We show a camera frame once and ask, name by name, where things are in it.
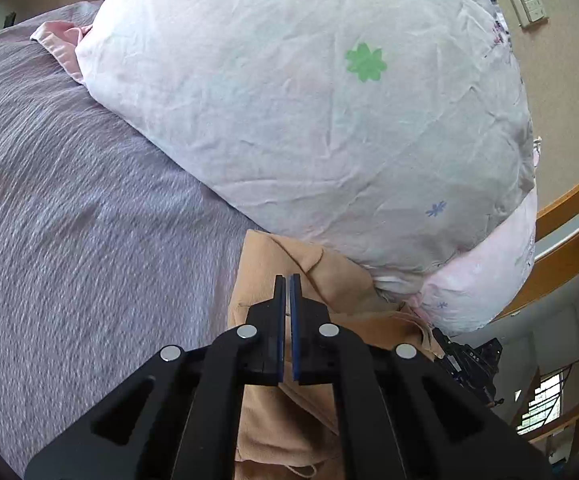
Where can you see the pink floral pillow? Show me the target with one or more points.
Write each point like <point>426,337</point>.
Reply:
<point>461,296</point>

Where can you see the wooden headboard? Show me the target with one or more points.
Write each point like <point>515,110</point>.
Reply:
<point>557,252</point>

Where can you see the white floral pillow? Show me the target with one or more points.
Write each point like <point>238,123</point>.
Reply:
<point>396,132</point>

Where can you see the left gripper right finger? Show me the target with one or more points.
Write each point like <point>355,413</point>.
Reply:
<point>400,416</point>

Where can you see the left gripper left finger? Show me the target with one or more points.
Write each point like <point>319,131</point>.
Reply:
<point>176,416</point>

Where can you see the tan fleece long-sleeve shirt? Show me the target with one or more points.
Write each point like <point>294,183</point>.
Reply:
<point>291,431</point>

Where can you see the grey textured bed sheet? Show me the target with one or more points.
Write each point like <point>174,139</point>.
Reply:
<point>108,250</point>

